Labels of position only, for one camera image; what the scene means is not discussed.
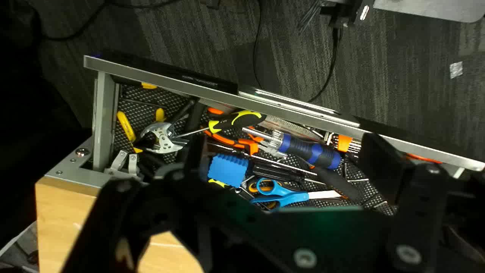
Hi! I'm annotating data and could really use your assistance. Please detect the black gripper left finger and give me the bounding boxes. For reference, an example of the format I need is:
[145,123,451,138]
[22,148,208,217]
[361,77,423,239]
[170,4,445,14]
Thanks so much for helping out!
[63,133,325,273]

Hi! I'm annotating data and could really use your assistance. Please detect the orange handled pliers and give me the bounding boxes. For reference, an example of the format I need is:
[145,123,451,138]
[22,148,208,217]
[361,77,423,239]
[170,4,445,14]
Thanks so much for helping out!
[204,127,266,156]

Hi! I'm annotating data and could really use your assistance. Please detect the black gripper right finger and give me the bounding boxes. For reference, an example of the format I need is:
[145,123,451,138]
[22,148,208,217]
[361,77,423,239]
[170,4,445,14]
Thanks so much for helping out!
[360,132,452,273]

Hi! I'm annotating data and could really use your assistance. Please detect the yellow black handled pliers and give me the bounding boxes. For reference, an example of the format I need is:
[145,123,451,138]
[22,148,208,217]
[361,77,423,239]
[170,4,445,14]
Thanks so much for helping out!
[208,109,267,136]

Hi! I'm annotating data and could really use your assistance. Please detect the small orange tool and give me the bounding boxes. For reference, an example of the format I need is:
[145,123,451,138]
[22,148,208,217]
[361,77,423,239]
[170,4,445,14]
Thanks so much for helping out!
[334,132,364,155]

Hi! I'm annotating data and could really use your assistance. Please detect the grey metal tool drawer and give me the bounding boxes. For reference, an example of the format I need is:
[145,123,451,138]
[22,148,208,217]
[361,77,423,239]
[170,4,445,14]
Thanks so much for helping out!
[82,51,485,218]

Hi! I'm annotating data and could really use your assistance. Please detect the black floor cable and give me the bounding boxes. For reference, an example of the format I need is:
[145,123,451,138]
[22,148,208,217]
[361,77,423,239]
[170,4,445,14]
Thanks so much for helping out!
[307,27,342,103]

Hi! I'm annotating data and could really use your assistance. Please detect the blue handled screwdriver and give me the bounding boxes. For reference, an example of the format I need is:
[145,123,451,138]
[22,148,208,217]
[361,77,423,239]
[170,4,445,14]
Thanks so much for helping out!
[242,126,346,171]

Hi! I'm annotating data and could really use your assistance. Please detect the yellow handled tool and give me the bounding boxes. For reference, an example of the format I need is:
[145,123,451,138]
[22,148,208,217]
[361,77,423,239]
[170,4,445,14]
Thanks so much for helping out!
[116,109,139,148]

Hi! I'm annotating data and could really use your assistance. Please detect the blue handled scissors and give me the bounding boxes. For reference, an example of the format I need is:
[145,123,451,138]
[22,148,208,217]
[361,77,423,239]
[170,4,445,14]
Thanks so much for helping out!
[248,176,343,209]

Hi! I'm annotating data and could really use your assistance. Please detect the black bracket mount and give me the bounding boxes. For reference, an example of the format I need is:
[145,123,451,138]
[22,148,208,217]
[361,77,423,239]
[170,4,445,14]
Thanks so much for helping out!
[302,0,376,30]

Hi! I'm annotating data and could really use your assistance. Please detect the blue plastic bit block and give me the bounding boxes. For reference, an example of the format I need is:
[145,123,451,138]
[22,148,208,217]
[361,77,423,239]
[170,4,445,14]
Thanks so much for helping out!
[207,152,252,189]

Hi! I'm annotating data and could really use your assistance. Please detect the white floor sticker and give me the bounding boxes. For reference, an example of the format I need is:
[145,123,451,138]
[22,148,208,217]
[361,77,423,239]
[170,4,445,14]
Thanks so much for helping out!
[449,59,466,80]

